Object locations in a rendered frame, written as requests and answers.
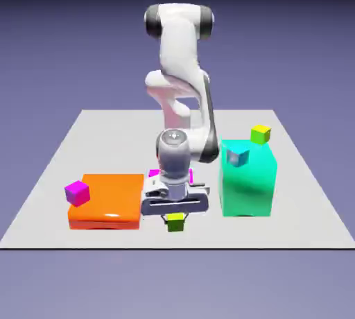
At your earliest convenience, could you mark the small cyan cube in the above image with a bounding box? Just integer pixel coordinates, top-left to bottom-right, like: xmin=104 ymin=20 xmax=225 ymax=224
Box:
xmin=225 ymin=145 xmax=250 ymax=169

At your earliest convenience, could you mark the small yellow-green cube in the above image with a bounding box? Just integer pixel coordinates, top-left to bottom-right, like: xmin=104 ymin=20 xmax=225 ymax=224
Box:
xmin=250 ymin=124 xmax=272 ymax=146
xmin=166 ymin=212 xmax=186 ymax=233

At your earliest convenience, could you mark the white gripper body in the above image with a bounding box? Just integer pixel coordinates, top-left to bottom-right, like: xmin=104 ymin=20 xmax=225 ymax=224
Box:
xmin=140 ymin=193 xmax=210 ymax=216

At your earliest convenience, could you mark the large orange box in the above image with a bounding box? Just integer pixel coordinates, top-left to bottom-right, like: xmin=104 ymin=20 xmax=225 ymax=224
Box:
xmin=67 ymin=173 xmax=146 ymax=231

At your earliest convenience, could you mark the small magenta cube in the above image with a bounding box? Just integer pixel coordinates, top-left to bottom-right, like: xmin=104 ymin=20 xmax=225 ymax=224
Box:
xmin=64 ymin=180 xmax=92 ymax=208

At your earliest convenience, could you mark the large teal box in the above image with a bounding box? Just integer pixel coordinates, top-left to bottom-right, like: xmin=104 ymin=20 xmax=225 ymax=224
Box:
xmin=218 ymin=137 xmax=279 ymax=218

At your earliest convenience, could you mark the large magenta box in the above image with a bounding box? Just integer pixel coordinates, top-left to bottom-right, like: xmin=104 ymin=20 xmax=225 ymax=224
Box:
xmin=148 ymin=168 xmax=194 ymax=186

